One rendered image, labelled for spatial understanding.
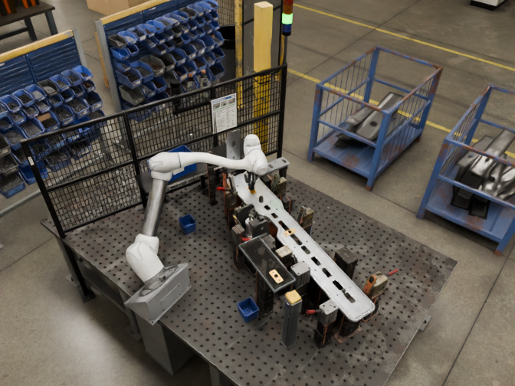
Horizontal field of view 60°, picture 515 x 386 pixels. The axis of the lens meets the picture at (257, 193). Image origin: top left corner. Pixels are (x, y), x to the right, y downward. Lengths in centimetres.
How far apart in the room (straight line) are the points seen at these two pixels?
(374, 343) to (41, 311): 258
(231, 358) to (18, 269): 233
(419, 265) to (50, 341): 274
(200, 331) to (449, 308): 212
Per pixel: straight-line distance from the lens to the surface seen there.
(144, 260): 278
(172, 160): 279
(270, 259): 252
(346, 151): 499
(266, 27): 333
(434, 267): 332
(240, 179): 324
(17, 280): 434
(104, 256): 329
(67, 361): 374
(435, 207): 453
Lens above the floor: 312
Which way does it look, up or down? 43 degrees down
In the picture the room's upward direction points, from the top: 1 degrees clockwise
